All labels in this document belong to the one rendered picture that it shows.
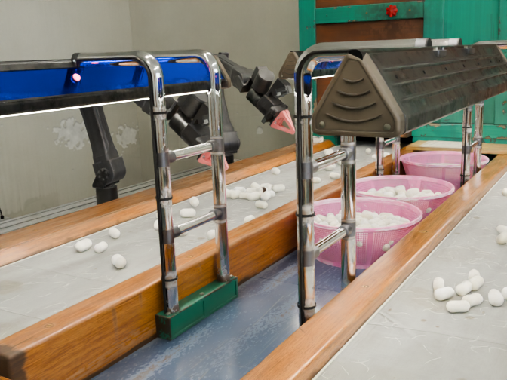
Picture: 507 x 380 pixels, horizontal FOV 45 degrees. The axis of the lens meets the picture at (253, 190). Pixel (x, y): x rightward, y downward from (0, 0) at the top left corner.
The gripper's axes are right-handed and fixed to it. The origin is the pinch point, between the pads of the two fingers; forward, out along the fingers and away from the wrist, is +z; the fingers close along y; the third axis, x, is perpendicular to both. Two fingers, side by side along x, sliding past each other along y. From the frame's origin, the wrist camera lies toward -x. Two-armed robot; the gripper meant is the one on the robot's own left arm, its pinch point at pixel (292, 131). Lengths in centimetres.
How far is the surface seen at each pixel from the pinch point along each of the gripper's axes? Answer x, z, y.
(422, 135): -14, 26, 46
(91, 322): -13, 31, -122
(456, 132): -23, 34, 46
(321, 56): -58, 30, -107
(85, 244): 5, 10, -96
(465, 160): -34, 46, -11
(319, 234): -18, 39, -68
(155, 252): -2, 21, -90
